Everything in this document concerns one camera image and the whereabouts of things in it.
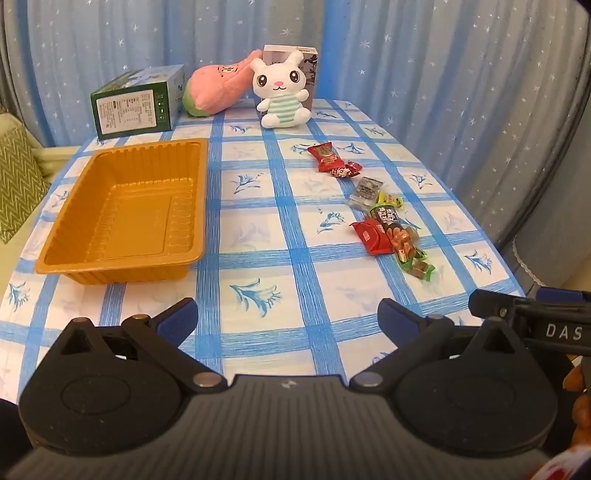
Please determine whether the white rabbit plush toy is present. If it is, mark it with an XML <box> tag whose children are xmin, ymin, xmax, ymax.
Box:
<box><xmin>249</xmin><ymin>50</ymin><xmax>314</xmax><ymax>128</ymax></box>

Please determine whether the yellow green snack packet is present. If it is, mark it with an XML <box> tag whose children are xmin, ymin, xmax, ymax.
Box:
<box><xmin>376</xmin><ymin>191</ymin><xmax>406</xmax><ymax>210</ymax></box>

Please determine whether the person's printed clothing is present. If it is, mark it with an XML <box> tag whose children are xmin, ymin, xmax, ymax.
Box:
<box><xmin>526</xmin><ymin>353</ymin><xmax>591</xmax><ymax>480</ymax></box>

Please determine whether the blue star curtain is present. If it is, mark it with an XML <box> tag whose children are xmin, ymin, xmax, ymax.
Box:
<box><xmin>0</xmin><ymin>0</ymin><xmax>591</xmax><ymax>296</ymax></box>

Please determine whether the plain red snack packet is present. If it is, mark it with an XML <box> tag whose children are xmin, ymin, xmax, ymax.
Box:
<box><xmin>349</xmin><ymin>218</ymin><xmax>393</xmax><ymax>256</ymax></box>

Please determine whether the pale green sofa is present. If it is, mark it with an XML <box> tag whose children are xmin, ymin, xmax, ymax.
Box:
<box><xmin>0</xmin><ymin>111</ymin><xmax>83</xmax><ymax>259</ymax></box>

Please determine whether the green cardboard box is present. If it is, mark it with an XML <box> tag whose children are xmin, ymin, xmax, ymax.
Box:
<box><xmin>90</xmin><ymin>65</ymin><xmax>186</xmax><ymax>140</ymax></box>

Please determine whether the orange plastic tray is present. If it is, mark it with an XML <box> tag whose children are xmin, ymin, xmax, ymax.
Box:
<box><xmin>35</xmin><ymin>137</ymin><xmax>209</xmax><ymax>285</ymax></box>

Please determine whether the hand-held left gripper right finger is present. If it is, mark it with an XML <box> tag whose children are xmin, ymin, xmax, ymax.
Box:
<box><xmin>348</xmin><ymin>298</ymin><xmax>525</xmax><ymax>393</ymax></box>

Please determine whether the green zigzag cushion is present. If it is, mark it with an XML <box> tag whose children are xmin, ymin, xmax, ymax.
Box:
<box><xmin>0</xmin><ymin>124</ymin><xmax>51</xmax><ymax>244</ymax></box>

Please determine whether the pink peach plush toy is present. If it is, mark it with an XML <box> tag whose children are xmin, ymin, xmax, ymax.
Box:
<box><xmin>181</xmin><ymin>50</ymin><xmax>264</xmax><ymax>118</ymax></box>

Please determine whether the grey lace-trimmed cloth cover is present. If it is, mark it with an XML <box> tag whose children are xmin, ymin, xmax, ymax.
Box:
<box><xmin>510</xmin><ymin>198</ymin><xmax>591</xmax><ymax>296</ymax></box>

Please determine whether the red gold-label snack packet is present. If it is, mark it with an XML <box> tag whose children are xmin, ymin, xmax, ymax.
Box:
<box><xmin>307</xmin><ymin>142</ymin><xmax>345</xmax><ymax>173</ymax></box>

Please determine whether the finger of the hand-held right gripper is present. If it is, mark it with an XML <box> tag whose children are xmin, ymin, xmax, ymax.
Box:
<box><xmin>468</xmin><ymin>290</ymin><xmax>515</xmax><ymax>320</ymax></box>

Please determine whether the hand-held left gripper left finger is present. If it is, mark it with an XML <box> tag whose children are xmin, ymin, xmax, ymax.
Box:
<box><xmin>58</xmin><ymin>298</ymin><xmax>227</xmax><ymax>393</ymax></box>

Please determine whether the grey cardboard box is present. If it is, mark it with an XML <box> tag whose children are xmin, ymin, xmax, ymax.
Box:
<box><xmin>263</xmin><ymin>45</ymin><xmax>319</xmax><ymax>114</ymax></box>

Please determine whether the blue checked tablecloth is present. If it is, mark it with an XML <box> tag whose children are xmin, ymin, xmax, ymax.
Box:
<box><xmin>0</xmin><ymin>99</ymin><xmax>527</xmax><ymax>402</ymax></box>

